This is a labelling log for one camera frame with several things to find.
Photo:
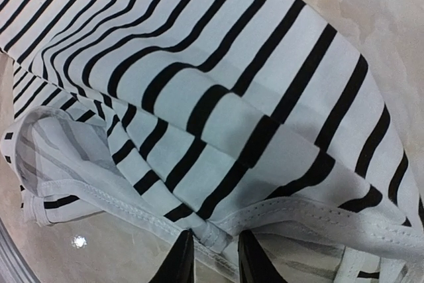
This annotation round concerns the black white striped shirt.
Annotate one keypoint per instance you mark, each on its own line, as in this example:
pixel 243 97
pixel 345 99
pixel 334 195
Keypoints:
pixel 215 117

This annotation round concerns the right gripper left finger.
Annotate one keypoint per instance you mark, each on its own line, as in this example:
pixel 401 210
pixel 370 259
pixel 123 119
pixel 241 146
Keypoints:
pixel 178 266

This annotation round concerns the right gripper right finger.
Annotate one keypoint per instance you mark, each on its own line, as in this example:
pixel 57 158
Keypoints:
pixel 254 265

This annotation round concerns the aluminium front rail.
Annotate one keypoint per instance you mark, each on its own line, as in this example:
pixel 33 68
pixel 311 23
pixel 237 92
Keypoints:
pixel 14 268

